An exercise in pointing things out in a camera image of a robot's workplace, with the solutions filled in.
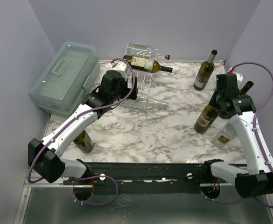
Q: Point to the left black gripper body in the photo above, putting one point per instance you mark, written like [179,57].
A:
[123,92]

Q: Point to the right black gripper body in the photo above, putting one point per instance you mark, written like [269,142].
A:
[226,82]

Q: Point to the green bottle brown label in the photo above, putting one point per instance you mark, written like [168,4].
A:
[206,118]

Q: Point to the green bottle white label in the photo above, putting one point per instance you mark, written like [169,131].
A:
[146,65]

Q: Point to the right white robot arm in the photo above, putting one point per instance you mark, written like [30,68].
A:
[240,111]

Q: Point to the green bottle under left arm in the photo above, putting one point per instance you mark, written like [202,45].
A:
[84,142]

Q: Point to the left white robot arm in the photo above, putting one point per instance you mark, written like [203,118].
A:
[45,156]

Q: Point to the green bottle far right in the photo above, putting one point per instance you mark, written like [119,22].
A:
[246,88]

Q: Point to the green bottle silver neck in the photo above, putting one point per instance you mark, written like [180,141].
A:
[205,72]

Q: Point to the clear square liquor bottle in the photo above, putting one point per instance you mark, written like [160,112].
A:
[225,136]

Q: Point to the clear bottle on rack top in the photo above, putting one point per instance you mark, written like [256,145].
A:
[145,51]

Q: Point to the translucent green storage box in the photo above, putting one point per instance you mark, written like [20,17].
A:
[68,78]

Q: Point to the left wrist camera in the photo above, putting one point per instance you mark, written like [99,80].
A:
[122,68]

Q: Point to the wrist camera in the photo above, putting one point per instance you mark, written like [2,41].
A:
[239,77]
[122,68]

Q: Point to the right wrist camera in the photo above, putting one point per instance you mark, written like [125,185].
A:
[239,77]

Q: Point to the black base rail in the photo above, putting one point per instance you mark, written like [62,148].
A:
[143,178]

